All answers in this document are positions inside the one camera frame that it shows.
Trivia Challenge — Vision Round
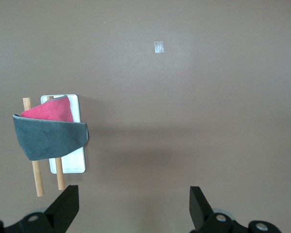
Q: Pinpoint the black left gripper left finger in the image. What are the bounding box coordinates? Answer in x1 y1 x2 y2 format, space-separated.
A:
0 185 80 233

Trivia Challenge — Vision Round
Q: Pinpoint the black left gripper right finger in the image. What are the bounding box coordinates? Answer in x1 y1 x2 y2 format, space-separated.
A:
189 186 282 233

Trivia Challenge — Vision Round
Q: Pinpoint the grey and pink cloth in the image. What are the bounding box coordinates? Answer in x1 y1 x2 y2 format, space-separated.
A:
12 95 90 162

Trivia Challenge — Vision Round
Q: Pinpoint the wooden stick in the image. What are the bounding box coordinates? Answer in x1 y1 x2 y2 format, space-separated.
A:
22 97 45 197
46 96 65 191

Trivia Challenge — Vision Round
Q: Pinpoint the white rectangular tray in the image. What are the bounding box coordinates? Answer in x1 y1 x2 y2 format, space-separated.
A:
40 94 86 174

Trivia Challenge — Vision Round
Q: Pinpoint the clear tape piece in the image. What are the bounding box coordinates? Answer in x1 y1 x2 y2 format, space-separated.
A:
153 41 165 54

